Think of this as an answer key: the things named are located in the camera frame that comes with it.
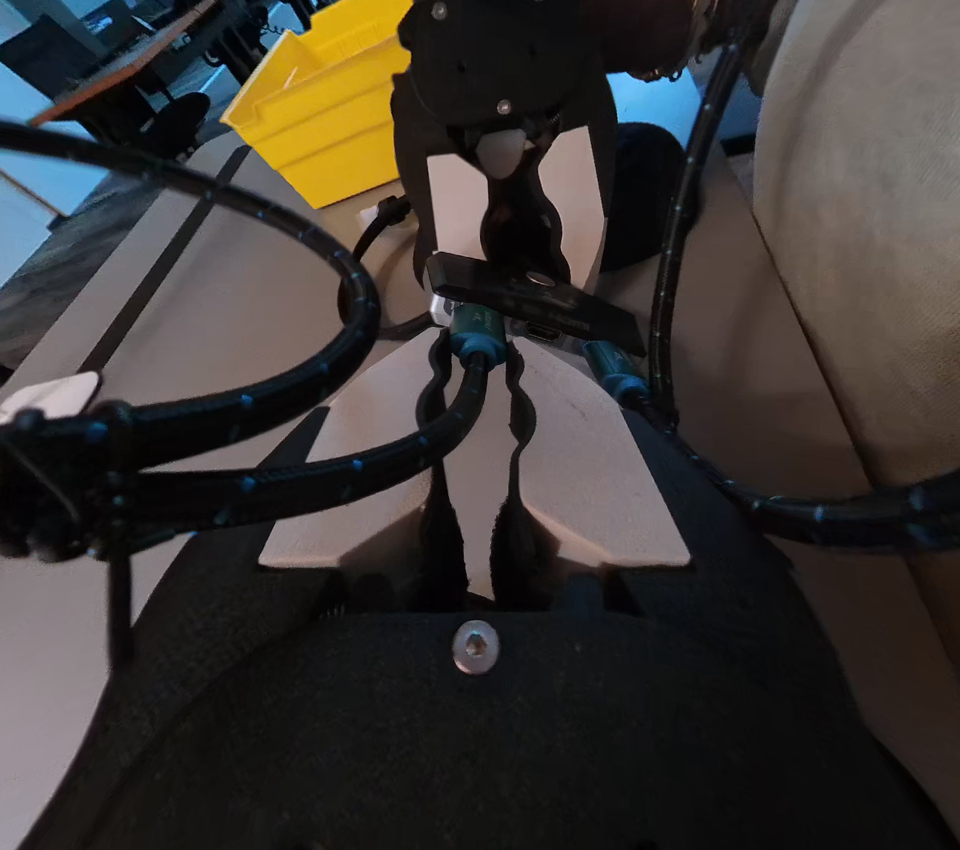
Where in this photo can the person's beige top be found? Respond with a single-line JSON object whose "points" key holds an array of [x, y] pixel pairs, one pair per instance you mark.
{"points": [[862, 190]]}

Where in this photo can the black mesh armrest pad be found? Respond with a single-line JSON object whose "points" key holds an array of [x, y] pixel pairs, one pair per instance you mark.
{"points": [[645, 190]]}

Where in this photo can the person's right hand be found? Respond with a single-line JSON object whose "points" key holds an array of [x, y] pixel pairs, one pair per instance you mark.
{"points": [[630, 10]]}

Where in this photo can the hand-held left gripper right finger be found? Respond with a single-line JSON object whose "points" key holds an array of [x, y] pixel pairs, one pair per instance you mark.
{"points": [[592, 482]]}

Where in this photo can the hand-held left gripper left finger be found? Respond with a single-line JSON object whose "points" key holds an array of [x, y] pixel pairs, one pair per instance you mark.
{"points": [[337, 535]]}

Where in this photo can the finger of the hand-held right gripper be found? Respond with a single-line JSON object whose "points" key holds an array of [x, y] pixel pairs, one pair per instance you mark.
{"points": [[457, 212], [581, 205]]}

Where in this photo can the orange-edged desk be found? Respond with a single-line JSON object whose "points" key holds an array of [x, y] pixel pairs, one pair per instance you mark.
{"points": [[187, 10]]}

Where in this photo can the black office chair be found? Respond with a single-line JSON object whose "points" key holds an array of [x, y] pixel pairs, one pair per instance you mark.
{"points": [[172, 115]]}

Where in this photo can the black square hdmi hub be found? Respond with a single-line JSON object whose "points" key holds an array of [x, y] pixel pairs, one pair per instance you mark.
{"points": [[592, 321]]}

